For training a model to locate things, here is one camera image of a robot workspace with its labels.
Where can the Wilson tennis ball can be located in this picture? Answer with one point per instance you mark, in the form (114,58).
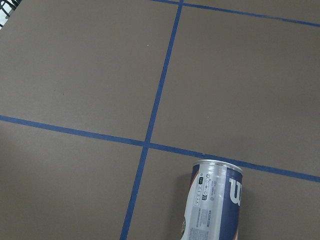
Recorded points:
(213,202)

